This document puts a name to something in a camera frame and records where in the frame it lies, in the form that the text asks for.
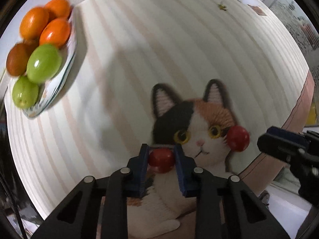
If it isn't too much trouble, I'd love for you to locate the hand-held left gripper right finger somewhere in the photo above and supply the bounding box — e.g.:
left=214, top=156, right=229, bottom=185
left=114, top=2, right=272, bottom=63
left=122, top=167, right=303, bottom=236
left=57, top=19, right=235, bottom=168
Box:
left=174, top=144, right=291, bottom=239

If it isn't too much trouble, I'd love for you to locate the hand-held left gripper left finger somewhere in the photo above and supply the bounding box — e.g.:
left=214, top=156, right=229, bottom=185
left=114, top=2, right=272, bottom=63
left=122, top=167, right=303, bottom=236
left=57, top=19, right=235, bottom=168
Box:
left=31, top=143, right=150, bottom=239

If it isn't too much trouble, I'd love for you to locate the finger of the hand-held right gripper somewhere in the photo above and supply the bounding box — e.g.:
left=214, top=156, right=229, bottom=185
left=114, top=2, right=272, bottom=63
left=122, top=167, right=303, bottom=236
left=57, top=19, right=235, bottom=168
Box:
left=257, top=133, right=315, bottom=165
left=266, top=126, right=311, bottom=143

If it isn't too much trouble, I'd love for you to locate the red cherry tomato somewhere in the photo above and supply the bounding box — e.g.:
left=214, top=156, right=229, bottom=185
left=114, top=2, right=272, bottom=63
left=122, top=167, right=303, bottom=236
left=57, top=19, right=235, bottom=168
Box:
left=226, top=126, right=250, bottom=152
left=149, top=148, right=175, bottom=174

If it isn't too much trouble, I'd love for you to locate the oval patterned ceramic plate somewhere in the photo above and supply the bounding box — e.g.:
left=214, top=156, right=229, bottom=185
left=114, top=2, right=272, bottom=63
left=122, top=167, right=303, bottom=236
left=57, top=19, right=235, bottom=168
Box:
left=24, top=5, right=78, bottom=119

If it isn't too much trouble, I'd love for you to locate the green apple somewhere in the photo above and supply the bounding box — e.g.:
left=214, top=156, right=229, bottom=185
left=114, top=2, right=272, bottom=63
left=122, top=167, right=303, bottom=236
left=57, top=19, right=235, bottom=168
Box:
left=27, top=44, right=62, bottom=84
left=12, top=76, right=40, bottom=109

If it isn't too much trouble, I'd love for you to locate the small orange tangerine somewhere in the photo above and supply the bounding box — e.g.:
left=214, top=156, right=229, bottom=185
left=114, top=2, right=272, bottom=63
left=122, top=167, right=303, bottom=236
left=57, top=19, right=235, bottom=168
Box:
left=39, top=18, right=72, bottom=49
left=44, top=0, right=73, bottom=21

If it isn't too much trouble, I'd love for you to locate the reddish brown round fruit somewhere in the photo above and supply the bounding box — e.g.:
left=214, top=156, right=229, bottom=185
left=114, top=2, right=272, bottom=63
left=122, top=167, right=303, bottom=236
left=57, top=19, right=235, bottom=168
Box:
left=6, top=42, right=35, bottom=76

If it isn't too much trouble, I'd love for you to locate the large orange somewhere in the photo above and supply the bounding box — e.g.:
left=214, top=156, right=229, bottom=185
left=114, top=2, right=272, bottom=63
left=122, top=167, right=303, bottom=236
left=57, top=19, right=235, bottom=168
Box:
left=19, top=7, right=50, bottom=40

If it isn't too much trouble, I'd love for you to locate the yellow object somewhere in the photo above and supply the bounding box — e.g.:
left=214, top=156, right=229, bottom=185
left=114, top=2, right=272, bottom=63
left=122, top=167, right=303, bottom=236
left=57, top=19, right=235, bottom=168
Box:
left=305, top=97, right=319, bottom=126

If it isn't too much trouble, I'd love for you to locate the striped cat print tablecloth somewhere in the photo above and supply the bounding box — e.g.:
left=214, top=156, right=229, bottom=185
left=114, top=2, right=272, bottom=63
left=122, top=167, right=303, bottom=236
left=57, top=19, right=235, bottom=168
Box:
left=5, top=0, right=316, bottom=239

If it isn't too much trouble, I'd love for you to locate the small brown card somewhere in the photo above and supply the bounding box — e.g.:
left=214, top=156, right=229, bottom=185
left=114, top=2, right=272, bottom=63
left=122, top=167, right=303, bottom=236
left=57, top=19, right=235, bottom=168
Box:
left=249, top=5, right=267, bottom=17

